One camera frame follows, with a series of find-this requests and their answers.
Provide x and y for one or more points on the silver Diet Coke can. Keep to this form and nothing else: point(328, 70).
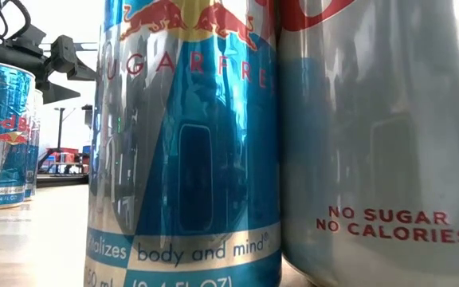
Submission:
point(373, 159)

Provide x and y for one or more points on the red plastic crate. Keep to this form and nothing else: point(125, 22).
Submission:
point(64, 151)

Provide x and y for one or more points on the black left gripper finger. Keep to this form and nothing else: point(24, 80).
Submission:
point(54, 92)
point(62, 53)

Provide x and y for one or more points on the dark hanging monitor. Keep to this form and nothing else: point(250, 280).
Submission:
point(87, 115)

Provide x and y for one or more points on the black table rig frame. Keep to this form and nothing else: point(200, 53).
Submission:
point(62, 181)

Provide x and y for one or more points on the Red Bull sugarfree can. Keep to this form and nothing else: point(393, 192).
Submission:
point(181, 159)
point(34, 159)
point(2, 139)

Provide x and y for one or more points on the black background rig frame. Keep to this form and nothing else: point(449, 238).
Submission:
point(59, 131)

